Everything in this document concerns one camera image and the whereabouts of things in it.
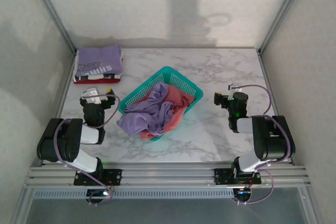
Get black controller board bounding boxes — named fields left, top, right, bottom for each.
left=86, top=188, right=111, bottom=205
left=233, top=188, right=253, bottom=204

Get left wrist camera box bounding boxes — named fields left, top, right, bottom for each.
left=82, top=88, right=102, bottom=104

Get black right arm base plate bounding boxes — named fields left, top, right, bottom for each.
left=214, top=168, right=262, bottom=185

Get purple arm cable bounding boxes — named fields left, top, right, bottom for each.
left=230, top=83, right=292, bottom=206
left=54, top=94, right=121, bottom=206

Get folded red t-shirt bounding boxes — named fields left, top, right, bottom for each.
left=74, top=78, right=121, bottom=85

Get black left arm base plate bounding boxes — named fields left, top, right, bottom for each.
left=73, top=168, right=123, bottom=186

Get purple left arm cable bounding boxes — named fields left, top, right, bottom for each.
left=54, top=94, right=121, bottom=206

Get plain purple t-shirt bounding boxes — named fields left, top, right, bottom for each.
left=117, top=82, right=174, bottom=137

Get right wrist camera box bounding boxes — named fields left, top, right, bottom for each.
left=227, top=83, right=242, bottom=94

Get grey slotted cable duct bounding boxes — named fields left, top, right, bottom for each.
left=31, top=188, right=235, bottom=200

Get teal plastic basket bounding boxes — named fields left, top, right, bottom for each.
left=118, top=66, right=204, bottom=142

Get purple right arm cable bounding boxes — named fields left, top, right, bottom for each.
left=230, top=83, right=292, bottom=206

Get aluminium frame post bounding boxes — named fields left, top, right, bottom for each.
left=257, top=0, right=311, bottom=55
left=25, top=0, right=79, bottom=57

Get pink t-shirt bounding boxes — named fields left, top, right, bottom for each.
left=140, top=84, right=196, bottom=141

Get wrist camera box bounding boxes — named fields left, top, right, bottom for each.
left=82, top=88, right=102, bottom=104
left=227, top=83, right=242, bottom=94

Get aluminium mounting rail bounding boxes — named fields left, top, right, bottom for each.
left=23, top=164, right=312, bottom=189

